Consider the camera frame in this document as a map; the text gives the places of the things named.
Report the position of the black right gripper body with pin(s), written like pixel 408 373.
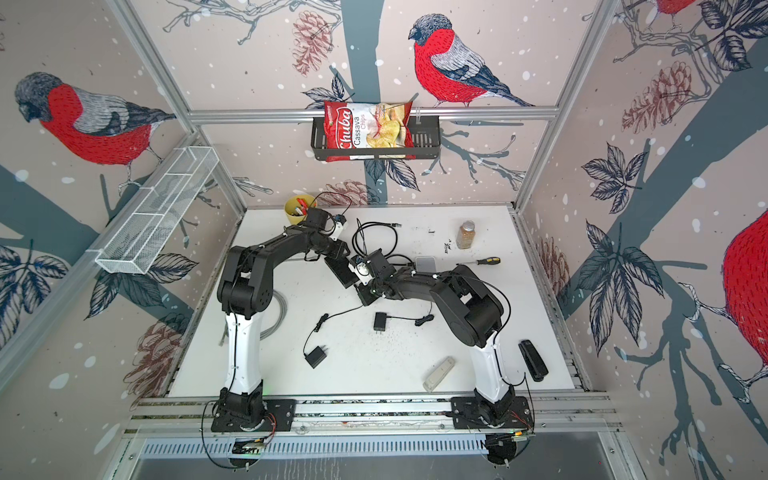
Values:
pixel 369 293

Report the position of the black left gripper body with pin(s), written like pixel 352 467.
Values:
pixel 330 247

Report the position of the black wall plug adapter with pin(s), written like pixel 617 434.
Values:
pixel 315 356

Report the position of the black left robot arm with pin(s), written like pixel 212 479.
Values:
pixel 246 289

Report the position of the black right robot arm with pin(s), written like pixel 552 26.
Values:
pixel 471 311

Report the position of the black ribbed power brick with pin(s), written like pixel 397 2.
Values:
pixel 343 271

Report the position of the yellow pen cup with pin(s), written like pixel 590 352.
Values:
pixel 296 208

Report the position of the red cassava chips bag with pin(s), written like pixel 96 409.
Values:
pixel 355 126

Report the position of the black yellow flathead screwdriver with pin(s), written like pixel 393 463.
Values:
pixel 489 261

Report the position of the beige power strip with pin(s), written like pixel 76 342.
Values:
pixel 436 376

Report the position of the black stapler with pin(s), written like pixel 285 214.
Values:
pixel 533 360

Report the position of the black wire wall basket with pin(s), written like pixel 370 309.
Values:
pixel 424 134

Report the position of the white mesh wall shelf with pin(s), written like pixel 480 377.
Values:
pixel 140 239

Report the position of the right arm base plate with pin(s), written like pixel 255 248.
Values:
pixel 510 413

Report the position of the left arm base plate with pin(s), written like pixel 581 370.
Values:
pixel 241 414

